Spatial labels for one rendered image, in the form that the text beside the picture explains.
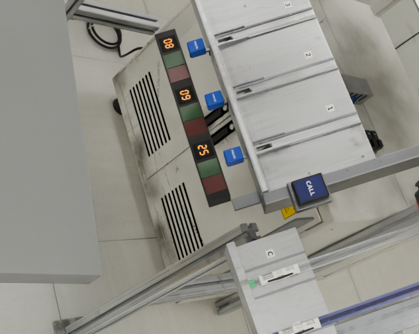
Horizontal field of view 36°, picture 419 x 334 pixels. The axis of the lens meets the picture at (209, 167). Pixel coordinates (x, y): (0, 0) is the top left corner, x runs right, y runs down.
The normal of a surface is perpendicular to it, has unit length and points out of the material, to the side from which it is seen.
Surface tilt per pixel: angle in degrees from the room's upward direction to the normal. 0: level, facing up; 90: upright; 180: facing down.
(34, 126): 0
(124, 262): 0
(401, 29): 90
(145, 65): 90
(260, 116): 45
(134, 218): 0
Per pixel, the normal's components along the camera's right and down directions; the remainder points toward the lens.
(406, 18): -0.73, -0.02
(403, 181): 0.63, -0.44
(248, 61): -0.07, -0.33
